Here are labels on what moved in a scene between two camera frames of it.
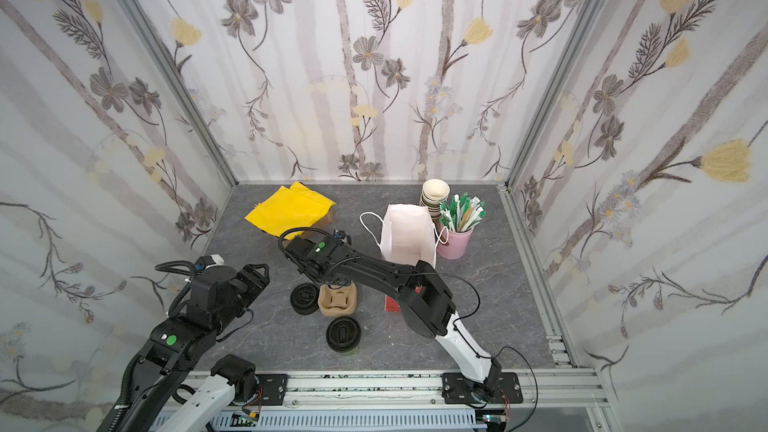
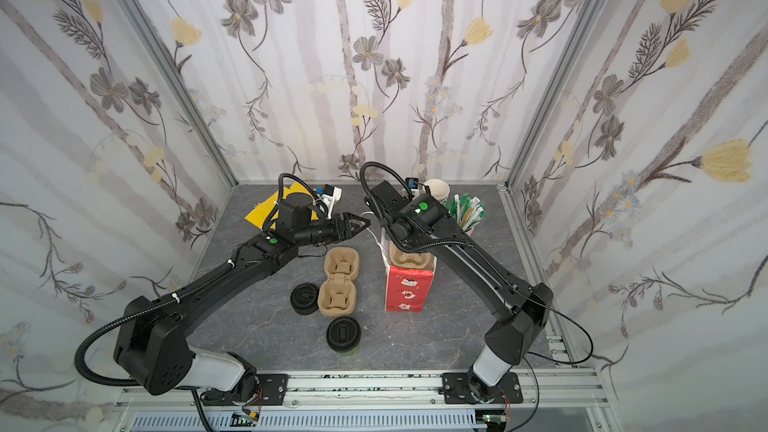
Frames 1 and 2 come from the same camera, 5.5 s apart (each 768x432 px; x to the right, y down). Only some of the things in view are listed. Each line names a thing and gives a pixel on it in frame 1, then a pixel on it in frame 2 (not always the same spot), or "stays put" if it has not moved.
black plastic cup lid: (343, 334) stays put
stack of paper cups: (434, 193) stays put
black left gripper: (252, 282) to (338, 228)
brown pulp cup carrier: (337, 302) stays put
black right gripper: (297, 249) to (380, 200)
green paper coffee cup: (351, 353) stays put
